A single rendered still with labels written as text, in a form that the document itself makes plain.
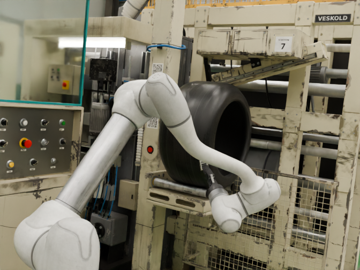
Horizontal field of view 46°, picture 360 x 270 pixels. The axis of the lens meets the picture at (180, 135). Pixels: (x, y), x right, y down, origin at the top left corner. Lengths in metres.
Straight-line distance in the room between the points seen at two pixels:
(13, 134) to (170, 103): 0.95
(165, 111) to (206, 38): 1.17
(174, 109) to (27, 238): 0.63
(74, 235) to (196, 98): 1.07
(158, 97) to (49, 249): 0.59
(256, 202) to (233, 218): 0.11
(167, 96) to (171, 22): 1.02
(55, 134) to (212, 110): 0.84
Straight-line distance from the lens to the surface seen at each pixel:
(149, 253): 2.54
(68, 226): 1.28
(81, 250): 1.27
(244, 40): 2.46
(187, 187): 2.22
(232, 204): 1.74
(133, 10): 2.99
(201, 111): 2.05
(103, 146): 1.51
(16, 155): 2.20
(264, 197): 1.73
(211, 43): 2.56
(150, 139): 2.43
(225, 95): 2.14
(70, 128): 2.39
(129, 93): 1.56
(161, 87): 1.45
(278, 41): 2.38
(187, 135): 1.53
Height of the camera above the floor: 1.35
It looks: 5 degrees down
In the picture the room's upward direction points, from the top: 5 degrees clockwise
